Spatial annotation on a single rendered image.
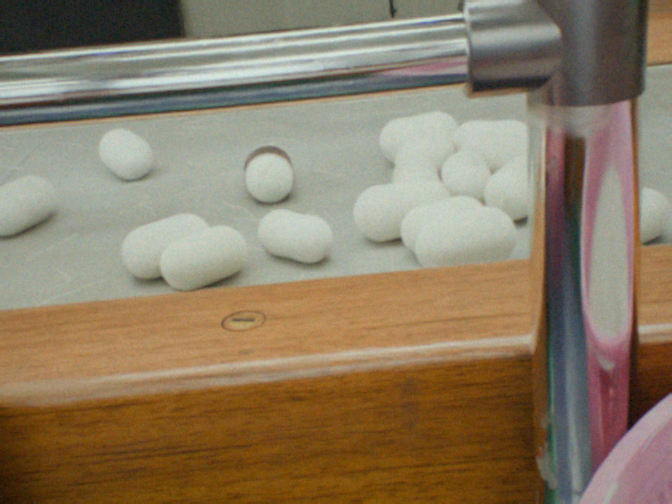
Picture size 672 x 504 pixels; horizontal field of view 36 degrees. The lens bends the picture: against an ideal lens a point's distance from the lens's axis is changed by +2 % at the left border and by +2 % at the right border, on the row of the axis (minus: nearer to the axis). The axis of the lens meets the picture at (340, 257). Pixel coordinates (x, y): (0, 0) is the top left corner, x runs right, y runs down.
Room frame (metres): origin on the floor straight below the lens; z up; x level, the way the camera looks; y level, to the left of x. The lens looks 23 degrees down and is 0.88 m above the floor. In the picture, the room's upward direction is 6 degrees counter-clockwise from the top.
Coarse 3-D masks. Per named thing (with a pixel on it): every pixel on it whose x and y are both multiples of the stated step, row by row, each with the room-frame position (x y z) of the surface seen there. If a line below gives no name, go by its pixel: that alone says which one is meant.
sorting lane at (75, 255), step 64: (64, 128) 0.57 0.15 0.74; (128, 128) 0.56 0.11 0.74; (192, 128) 0.55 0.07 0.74; (256, 128) 0.53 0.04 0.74; (320, 128) 0.52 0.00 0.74; (64, 192) 0.45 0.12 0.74; (128, 192) 0.44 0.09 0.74; (192, 192) 0.43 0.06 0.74; (320, 192) 0.42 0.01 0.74; (0, 256) 0.38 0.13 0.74; (64, 256) 0.37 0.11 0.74; (256, 256) 0.35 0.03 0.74; (384, 256) 0.34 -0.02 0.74; (512, 256) 0.33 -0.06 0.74
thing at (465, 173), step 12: (456, 156) 0.39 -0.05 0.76; (468, 156) 0.39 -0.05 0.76; (480, 156) 0.39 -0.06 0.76; (444, 168) 0.39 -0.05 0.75; (456, 168) 0.38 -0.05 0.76; (468, 168) 0.37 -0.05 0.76; (480, 168) 0.37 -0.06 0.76; (444, 180) 0.38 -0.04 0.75; (456, 180) 0.37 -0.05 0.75; (468, 180) 0.37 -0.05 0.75; (480, 180) 0.37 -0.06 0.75; (456, 192) 0.37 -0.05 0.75; (468, 192) 0.37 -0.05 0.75; (480, 192) 0.37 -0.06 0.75
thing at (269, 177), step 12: (264, 144) 0.43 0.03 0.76; (264, 156) 0.41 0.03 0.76; (276, 156) 0.41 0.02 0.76; (252, 168) 0.41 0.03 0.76; (264, 168) 0.40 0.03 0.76; (276, 168) 0.40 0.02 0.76; (288, 168) 0.41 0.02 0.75; (252, 180) 0.40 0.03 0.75; (264, 180) 0.40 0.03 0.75; (276, 180) 0.40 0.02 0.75; (288, 180) 0.41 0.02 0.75; (252, 192) 0.41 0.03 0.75; (264, 192) 0.40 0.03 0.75; (276, 192) 0.40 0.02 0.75; (288, 192) 0.41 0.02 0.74
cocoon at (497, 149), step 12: (480, 132) 0.41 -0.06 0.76; (492, 132) 0.41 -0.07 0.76; (468, 144) 0.41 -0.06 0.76; (480, 144) 0.40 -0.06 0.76; (492, 144) 0.40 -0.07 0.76; (504, 144) 0.40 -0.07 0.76; (516, 144) 0.40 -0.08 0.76; (492, 156) 0.40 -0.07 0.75; (504, 156) 0.39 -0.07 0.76; (516, 156) 0.39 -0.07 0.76; (492, 168) 0.40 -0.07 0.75
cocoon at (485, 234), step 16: (480, 208) 0.32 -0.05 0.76; (496, 208) 0.32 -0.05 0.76; (432, 224) 0.32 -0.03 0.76; (448, 224) 0.31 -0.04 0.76; (464, 224) 0.31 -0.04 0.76; (480, 224) 0.31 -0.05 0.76; (496, 224) 0.32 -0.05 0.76; (512, 224) 0.32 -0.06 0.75; (416, 240) 0.32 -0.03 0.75; (432, 240) 0.31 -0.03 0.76; (448, 240) 0.31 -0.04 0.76; (464, 240) 0.31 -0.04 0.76; (480, 240) 0.31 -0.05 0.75; (496, 240) 0.31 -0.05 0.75; (512, 240) 0.32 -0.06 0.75; (416, 256) 0.32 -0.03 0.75; (432, 256) 0.31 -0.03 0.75; (448, 256) 0.31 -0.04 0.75; (464, 256) 0.31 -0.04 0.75; (480, 256) 0.31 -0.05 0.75; (496, 256) 0.31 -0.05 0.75
